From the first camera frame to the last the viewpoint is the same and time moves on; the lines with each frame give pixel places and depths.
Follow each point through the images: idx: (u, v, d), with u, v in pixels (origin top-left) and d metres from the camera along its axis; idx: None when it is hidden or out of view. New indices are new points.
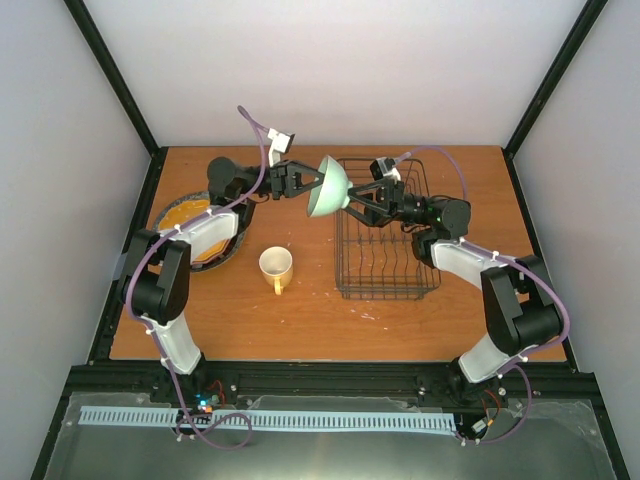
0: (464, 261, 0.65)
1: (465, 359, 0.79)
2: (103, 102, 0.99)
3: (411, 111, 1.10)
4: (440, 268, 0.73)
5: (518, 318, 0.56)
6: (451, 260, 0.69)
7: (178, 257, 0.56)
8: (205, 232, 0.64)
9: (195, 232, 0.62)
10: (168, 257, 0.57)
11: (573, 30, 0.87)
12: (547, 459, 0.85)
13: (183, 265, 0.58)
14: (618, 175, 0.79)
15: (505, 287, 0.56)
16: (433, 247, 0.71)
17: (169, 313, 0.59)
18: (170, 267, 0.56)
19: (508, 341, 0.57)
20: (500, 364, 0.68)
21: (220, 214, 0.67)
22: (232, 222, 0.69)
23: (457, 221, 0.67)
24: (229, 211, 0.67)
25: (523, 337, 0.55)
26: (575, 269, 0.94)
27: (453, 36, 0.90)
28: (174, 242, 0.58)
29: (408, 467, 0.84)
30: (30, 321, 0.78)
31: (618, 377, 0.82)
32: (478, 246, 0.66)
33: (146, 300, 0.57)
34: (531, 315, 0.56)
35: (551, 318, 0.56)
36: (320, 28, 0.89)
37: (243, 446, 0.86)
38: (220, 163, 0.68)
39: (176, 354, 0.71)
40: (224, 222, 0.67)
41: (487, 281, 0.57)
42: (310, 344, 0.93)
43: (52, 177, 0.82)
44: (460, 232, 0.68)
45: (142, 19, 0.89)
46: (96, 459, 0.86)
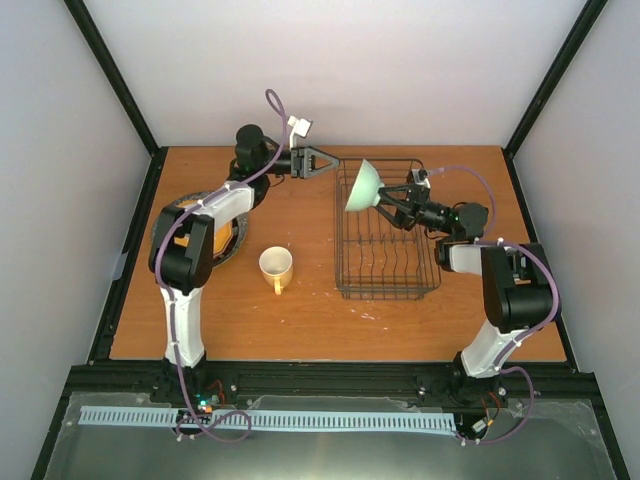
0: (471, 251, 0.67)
1: (466, 351, 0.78)
2: (103, 103, 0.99)
3: (411, 111, 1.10)
4: (456, 270, 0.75)
5: (507, 291, 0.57)
6: (463, 258, 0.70)
7: (206, 229, 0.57)
8: (227, 208, 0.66)
9: (218, 208, 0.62)
10: (194, 230, 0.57)
11: (573, 29, 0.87)
12: (546, 459, 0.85)
13: (209, 238, 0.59)
14: (618, 174, 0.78)
15: (501, 262, 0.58)
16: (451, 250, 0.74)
17: (195, 283, 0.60)
18: (197, 239, 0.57)
19: (496, 313, 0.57)
20: (495, 351, 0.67)
21: (238, 190, 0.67)
22: (250, 199, 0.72)
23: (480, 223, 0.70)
24: (247, 186, 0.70)
25: (512, 311, 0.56)
26: (575, 268, 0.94)
27: (452, 35, 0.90)
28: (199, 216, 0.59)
29: (408, 467, 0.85)
30: (31, 321, 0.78)
31: (618, 377, 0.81)
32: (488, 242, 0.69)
33: (173, 271, 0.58)
34: (523, 291, 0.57)
35: (543, 299, 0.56)
36: (320, 28, 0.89)
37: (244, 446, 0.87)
38: (248, 131, 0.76)
39: (186, 338, 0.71)
40: (242, 198, 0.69)
41: (486, 256, 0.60)
42: (310, 344, 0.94)
43: (52, 177, 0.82)
44: (476, 232, 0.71)
45: (143, 19, 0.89)
46: (96, 459, 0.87)
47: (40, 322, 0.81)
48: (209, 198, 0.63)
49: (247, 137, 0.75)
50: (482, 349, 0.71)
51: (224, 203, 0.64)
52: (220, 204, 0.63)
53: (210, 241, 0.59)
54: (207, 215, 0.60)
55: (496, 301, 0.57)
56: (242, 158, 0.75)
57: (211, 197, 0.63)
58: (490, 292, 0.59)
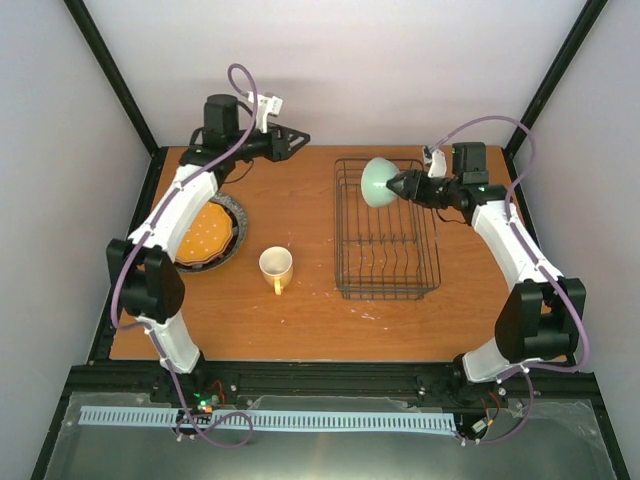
0: (504, 246, 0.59)
1: (468, 356, 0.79)
2: (103, 103, 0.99)
3: (411, 110, 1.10)
4: (477, 229, 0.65)
5: (530, 338, 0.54)
6: (492, 232, 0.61)
7: (160, 265, 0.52)
8: (184, 216, 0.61)
9: (171, 223, 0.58)
10: (148, 267, 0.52)
11: (573, 30, 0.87)
12: (547, 459, 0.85)
13: (167, 268, 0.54)
14: (618, 174, 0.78)
15: (535, 313, 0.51)
16: (478, 209, 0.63)
17: (166, 312, 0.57)
18: (152, 277, 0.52)
19: (512, 350, 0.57)
20: (499, 370, 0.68)
21: (190, 186, 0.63)
22: (212, 184, 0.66)
23: (473, 149, 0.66)
24: (205, 174, 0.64)
25: (526, 349, 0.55)
26: (576, 268, 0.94)
27: (453, 36, 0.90)
28: (150, 249, 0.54)
29: (408, 467, 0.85)
30: (30, 321, 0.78)
31: (618, 377, 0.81)
32: (526, 235, 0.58)
33: (139, 307, 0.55)
34: (545, 334, 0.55)
35: (564, 343, 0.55)
36: (319, 28, 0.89)
37: (244, 445, 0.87)
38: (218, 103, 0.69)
39: (174, 353, 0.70)
40: (198, 193, 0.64)
41: (518, 297, 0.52)
42: (310, 344, 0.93)
43: (52, 177, 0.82)
44: (474, 149, 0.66)
45: (142, 19, 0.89)
46: (96, 459, 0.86)
47: (39, 323, 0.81)
48: (156, 216, 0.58)
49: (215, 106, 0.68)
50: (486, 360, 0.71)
51: (176, 214, 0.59)
52: (172, 218, 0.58)
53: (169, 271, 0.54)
54: (158, 245, 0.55)
55: (513, 339, 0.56)
56: (214, 119, 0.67)
57: (158, 214, 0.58)
58: (509, 326, 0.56)
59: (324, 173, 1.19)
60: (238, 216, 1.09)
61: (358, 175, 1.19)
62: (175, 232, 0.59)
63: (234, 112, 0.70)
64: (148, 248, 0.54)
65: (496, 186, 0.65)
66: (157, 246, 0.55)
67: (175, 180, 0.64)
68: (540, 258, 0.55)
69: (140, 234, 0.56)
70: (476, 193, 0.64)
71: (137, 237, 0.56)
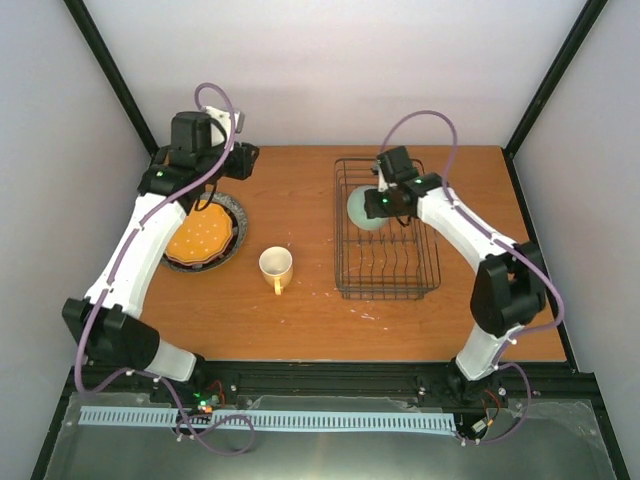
0: (456, 228, 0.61)
1: (461, 356, 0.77)
2: (103, 104, 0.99)
3: (410, 110, 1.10)
4: (424, 220, 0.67)
5: (507, 306, 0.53)
6: (439, 219, 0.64)
7: (122, 326, 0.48)
8: (147, 260, 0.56)
9: (131, 274, 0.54)
10: (109, 330, 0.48)
11: (573, 30, 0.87)
12: (546, 459, 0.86)
13: (130, 328, 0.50)
14: (618, 174, 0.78)
15: (505, 277, 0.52)
16: (422, 201, 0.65)
17: (138, 361, 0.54)
18: (115, 340, 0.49)
19: (493, 324, 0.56)
20: (491, 353, 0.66)
21: (150, 226, 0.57)
22: (178, 213, 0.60)
23: (396, 154, 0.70)
24: (167, 204, 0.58)
25: (506, 320, 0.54)
26: (577, 268, 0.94)
27: (450, 36, 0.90)
28: (109, 312, 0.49)
29: (408, 467, 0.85)
30: (31, 322, 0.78)
31: (618, 378, 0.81)
32: (472, 213, 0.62)
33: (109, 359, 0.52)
34: (518, 297, 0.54)
35: (538, 303, 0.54)
36: (318, 29, 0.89)
37: (243, 452, 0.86)
38: (183, 122, 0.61)
39: (167, 372, 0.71)
40: (161, 229, 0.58)
41: (484, 271, 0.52)
42: (310, 344, 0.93)
43: (52, 178, 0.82)
44: (393, 156, 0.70)
45: (142, 19, 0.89)
46: (97, 459, 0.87)
47: (40, 324, 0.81)
48: (114, 268, 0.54)
49: (182, 129, 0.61)
50: (477, 351, 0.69)
51: (136, 263, 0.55)
52: (131, 268, 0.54)
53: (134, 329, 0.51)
54: (117, 304, 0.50)
55: (491, 312, 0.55)
56: (184, 136, 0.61)
57: (115, 266, 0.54)
58: (485, 302, 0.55)
59: (323, 172, 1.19)
60: (238, 216, 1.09)
61: (358, 175, 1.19)
62: (137, 283, 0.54)
63: (201, 131, 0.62)
64: (107, 308, 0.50)
65: (431, 176, 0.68)
66: (116, 306, 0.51)
67: (134, 218, 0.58)
68: (493, 233, 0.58)
69: (98, 293, 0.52)
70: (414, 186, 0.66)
71: (95, 297, 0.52)
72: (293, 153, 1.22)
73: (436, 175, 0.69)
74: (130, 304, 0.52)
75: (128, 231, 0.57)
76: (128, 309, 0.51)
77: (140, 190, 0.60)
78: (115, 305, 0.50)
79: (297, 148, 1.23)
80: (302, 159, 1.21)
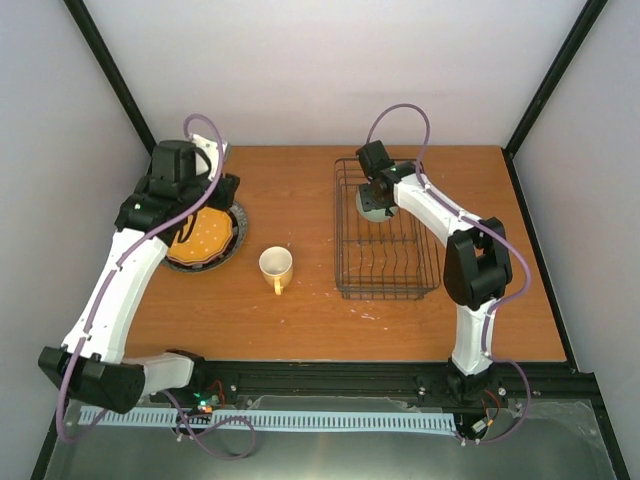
0: (427, 209, 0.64)
1: (455, 353, 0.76)
2: (103, 104, 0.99)
3: (405, 110, 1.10)
4: (400, 205, 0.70)
5: (476, 279, 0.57)
6: (412, 202, 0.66)
7: (101, 377, 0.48)
8: (127, 301, 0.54)
9: (110, 319, 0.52)
10: (89, 378, 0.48)
11: (573, 30, 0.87)
12: (546, 459, 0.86)
13: (112, 375, 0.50)
14: (617, 174, 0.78)
15: (470, 249, 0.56)
16: (395, 187, 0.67)
17: (121, 404, 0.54)
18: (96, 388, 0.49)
19: (465, 296, 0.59)
20: (478, 335, 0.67)
21: (127, 265, 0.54)
22: (157, 247, 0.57)
23: (372, 149, 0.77)
24: (147, 240, 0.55)
25: (477, 292, 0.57)
26: (577, 268, 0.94)
27: (450, 36, 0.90)
28: (89, 360, 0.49)
29: (408, 467, 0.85)
30: (31, 322, 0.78)
31: (617, 378, 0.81)
32: (443, 196, 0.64)
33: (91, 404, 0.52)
34: (487, 270, 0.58)
35: (506, 275, 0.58)
36: (319, 29, 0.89)
37: (243, 457, 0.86)
38: (165, 153, 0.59)
39: (163, 384, 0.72)
40: (140, 268, 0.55)
41: (453, 246, 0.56)
42: (310, 345, 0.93)
43: (52, 178, 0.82)
44: (372, 149, 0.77)
45: (142, 20, 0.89)
46: (97, 460, 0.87)
47: (40, 324, 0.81)
48: (91, 313, 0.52)
49: (164, 160, 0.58)
50: (465, 338, 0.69)
51: (115, 306, 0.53)
52: (110, 312, 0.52)
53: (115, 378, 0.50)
54: (97, 352, 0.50)
55: (462, 287, 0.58)
56: (165, 165, 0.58)
57: (92, 311, 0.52)
58: (456, 278, 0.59)
59: (323, 173, 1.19)
60: (238, 216, 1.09)
61: (358, 175, 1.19)
62: (117, 328, 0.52)
63: (184, 161, 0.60)
64: (86, 357, 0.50)
65: (405, 164, 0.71)
66: (95, 356, 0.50)
67: (111, 256, 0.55)
68: (460, 210, 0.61)
69: (76, 341, 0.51)
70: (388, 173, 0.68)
71: (73, 345, 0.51)
72: (293, 153, 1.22)
73: (411, 163, 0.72)
74: (109, 351, 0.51)
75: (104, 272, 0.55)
76: (106, 358, 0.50)
77: (117, 224, 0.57)
78: (93, 356, 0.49)
79: (297, 149, 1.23)
80: (303, 159, 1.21)
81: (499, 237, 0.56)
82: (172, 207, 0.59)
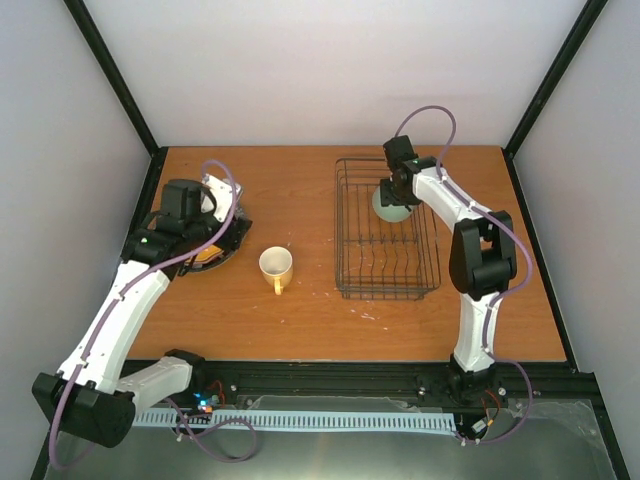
0: (442, 199, 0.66)
1: (457, 346, 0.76)
2: (103, 104, 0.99)
3: (438, 113, 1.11)
4: (419, 195, 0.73)
5: (480, 268, 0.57)
6: (430, 193, 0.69)
7: (94, 405, 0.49)
8: (126, 331, 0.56)
9: (107, 348, 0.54)
10: (81, 406, 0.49)
11: (573, 30, 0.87)
12: (545, 459, 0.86)
13: (105, 406, 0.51)
14: (618, 175, 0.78)
15: (475, 238, 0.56)
16: (415, 178, 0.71)
17: (113, 439, 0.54)
18: (88, 418, 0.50)
19: (466, 285, 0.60)
20: (479, 329, 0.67)
21: (129, 296, 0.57)
22: (160, 280, 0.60)
23: (398, 142, 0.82)
24: (151, 273, 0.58)
25: (479, 281, 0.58)
26: (577, 268, 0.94)
27: (452, 35, 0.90)
28: (84, 388, 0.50)
29: (408, 467, 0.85)
30: (31, 323, 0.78)
31: (618, 378, 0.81)
32: (458, 188, 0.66)
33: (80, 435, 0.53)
34: (491, 262, 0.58)
35: (510, 268, 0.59)
36: (320, 29, 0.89)
37: (244, 459, 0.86)
38: (172, 193, 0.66)
39: (161, 392, 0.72)
40: (142, 299, 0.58)
41: (459, 234, 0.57)
42: (310, 344, 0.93)
43: (53, 178, 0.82)
44: (398, 141, 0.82)
45: (143, 20, 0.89)
46: (97, 460, 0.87)
47: (40, 324, 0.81)
48: (89, 342, 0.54)
49: (172, 199, 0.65)
50: (467, 334, 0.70)
51: (113, 336, 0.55)
52: (108, 342, 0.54)
53: (107, 410, 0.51)
54: (92, 381, 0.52)
55: (465, 275, 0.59)
56: (174, 204, 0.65)
57: (91, 340, 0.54)
58: (459, 267, 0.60)
59: (324, 172, 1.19)
60: None
61: (359, 175, 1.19)
62: (114, 358, 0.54)
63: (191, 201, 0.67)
64: (80, 385, 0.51)
65: (426, 157, 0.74)
66: (89, 383, 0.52)
67: (116, 285, 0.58)
68: (471, 201, 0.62)
69: (72, 367, 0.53)
70: (411, 166, 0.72)
71: (68, 372, 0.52)
72: (294, 153, 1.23)
73: (432, 157, 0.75)
74: (104, 379, 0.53)
75: (108, 300, 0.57)
76: (101, 385, 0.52)
77: (124, 257, 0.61)
78: (88, 384, 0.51)
79: (297, 149, 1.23)
80: (303, 159, 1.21)
81: (506, 229, 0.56)
82: (177, 243, 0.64)
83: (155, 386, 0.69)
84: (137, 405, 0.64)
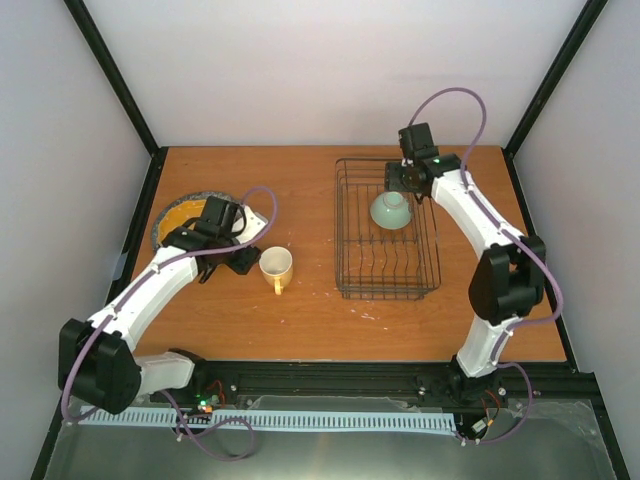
0: (466, 213, 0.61)
1: (461, 353, 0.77)
2: (103, 105, 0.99)
3: (434, 117, 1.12)
4: (437, 200, 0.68)
5: (504, 295, 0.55)
6: (451, 201, 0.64)
7: (115, 355, 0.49)
8: (155, 299, 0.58)
9: (137, 307, 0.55)
10: (102, 355, 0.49)
11: (574, 30, 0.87)
12: (546, 460, 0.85)
13: (123, 358, 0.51)
14: (618, 175, 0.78)
15: (504, 266, 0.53)
16: (436, 183, 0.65)
17: (119, 400, 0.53)
18: (108, 367, 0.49)
19: (489, 309, 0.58)
20: (490, 345, 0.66)
21: (167, 271, 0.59)
22: (192, 266, 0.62)
23: (418, 129, 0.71)
24: (188, 257, 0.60)
25: (502, 307, 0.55)
26: (577, 268, 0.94)
27: (452, 35, 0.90)
28: (108, 336, 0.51)
29: (408, 467, 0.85)
30: (31, 324, 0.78)
31: (618, 379, 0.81)
32: (484, 200, 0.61)
33: (87, 394, 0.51)
34: (517, 289, 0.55)
35: (536, 296, 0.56)
36: (319, 28, 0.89)
37: (243, 457, 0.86)
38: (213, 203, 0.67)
39: (166, 378, 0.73)
40: (176, 276, 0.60)
41: (488, 262, 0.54)
42: (310, 344, 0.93)
43: (52, 178, 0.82)
44: (418, 131, 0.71)
45: (142, 19, 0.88)
46: (96, 460, 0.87)
47: (40, 325, 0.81)
48: (123, 299, 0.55)
49: (213, 207, 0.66)
50: (477, 346, 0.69)
51: (145, 298, 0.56)
52: (140, 301, 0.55)
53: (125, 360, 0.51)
54: (118, 331, 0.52)
55: (488, 299, 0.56)
56: (214, 211, 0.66)
57: (125, 297, 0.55)
58: (483, 288, 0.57)
59: (324, 172, 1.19)
60: None
61: (358, 175, 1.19)
62: (140, 318, 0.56)
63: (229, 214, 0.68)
64: (106, 334, 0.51)
65: (448, 155, 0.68)
66: (116, 333, 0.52)
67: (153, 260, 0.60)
68: (502, 222, 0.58)
69: (102, 317, 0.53)
70: (433, 166, 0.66)
71: (98, 320, 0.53)
72: (293, 153, 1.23)
73: (455, 155, 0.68)
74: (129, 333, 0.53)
75: (144, 271, 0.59)
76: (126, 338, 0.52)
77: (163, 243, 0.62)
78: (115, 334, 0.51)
79: (296, 149, 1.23)
80: (302, 159, 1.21)
81: (538, 261, 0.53)
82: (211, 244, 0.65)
83: (158, 373, 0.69)
84: (143, 384, 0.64)
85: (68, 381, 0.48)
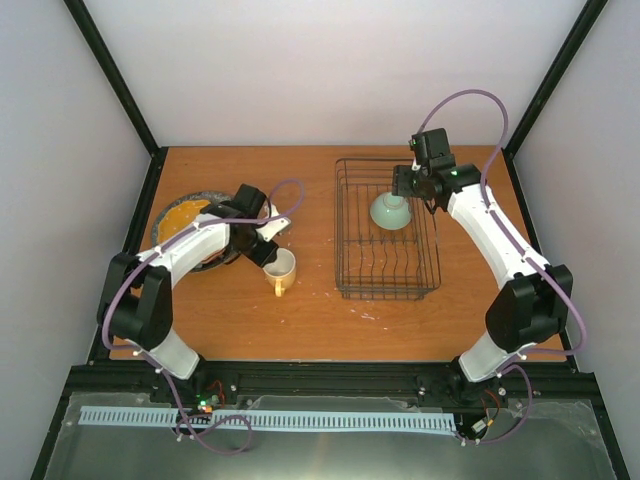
0: (486, 232, 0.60)
1: (464, 357, 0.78)
2: (103, 105, 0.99)
3: (434, 116, 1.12)
4: (453, 215, 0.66)
5: (525, 327, 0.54)
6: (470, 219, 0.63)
7: (158, 286, 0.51)
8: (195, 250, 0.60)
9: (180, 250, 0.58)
10: (147, 285, 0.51)
11: (573, 30, 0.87)
12: (546, 460, 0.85)
13: (164, 293, 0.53)
14: (618, 175, 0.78)
15: (528, 299, 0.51)
16: (453, 197, 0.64)
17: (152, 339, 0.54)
18: (149, 298, 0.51)
19: (507, 340, 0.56)
20: (498, 363, 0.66)
21: (208, 229, 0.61)
22: (225, 234, 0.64)
23: (434, 137, 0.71)
24: (223, 223, 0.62)
25: (522, 337, 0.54)
26: (577, 267, 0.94)
27: (452, 35, 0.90)
28: (154, 268, 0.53)
29: (408, 467, 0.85)
30: (31, 325, 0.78)
31: (618, 379, 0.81)
32: (505, 219, 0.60)
33: (124, 327, 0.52)
34: (539, 318, 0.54)
35: (556, 325, 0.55)
36: (320, 27, 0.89)
37: (243, 451, 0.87)
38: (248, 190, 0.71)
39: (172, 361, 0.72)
40: (215, 235, 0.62)
41: (511, 294, 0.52)
42: (310, 344, 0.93)
43: (52, 177, 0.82)
44: (435, 139, 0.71)
45: (141, 18, 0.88)
46: (96, 460, 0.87)
47: (40, 325, 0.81)
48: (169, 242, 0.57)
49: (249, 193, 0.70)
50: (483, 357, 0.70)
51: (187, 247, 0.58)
52: (183, 248, 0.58)
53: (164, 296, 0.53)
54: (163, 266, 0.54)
55: (509, 328, 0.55)
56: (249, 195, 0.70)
57: (171, 240, 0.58)
58: (504, 316, 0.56)
59: (324, 172, 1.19)
60: None
61: (358, 175, 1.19)
62: (181, 262, 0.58)
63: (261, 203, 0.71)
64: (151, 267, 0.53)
65: (466, 166, 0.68)
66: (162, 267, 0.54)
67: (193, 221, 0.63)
68: (526, 249, 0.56)
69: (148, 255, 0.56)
70: (450, 179, 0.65)
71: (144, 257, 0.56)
72: (293, 154, 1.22)
73: (472, 165, 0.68)
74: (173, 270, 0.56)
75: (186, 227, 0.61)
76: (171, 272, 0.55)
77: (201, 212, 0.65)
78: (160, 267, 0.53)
79: (296, 149, 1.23)
80: (301, 159, 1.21)
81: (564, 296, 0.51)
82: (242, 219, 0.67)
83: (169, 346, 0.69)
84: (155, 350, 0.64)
85: (110, 307, 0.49)
